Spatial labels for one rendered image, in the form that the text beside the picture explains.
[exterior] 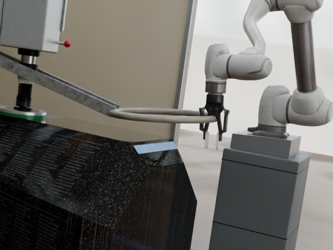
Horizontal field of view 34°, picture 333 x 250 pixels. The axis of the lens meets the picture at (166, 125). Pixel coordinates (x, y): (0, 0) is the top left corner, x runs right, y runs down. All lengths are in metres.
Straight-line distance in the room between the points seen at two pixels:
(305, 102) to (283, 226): 0.64
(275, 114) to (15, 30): 1.38
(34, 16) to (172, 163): 0.86
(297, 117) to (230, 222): 0.65
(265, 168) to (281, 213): 0.24
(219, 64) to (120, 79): 5.51
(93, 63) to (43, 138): 5.69
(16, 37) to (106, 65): 5.43
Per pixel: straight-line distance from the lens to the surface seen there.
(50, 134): 2.33
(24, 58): 2.56
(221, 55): 2.31
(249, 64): 2.23
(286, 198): 2.87
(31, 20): 2.48
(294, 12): 2.67
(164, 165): 2.23
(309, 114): 2.89
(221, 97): 2.34
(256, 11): 2.62
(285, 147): 2.89
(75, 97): 2.46
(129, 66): 7.70
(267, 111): 2.97
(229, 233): 2.98
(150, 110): 2.65
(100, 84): 7.91
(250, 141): 2.93
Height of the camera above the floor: 1.17
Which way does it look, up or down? 6 degrees down
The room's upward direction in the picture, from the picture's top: 8 degrees clockwise
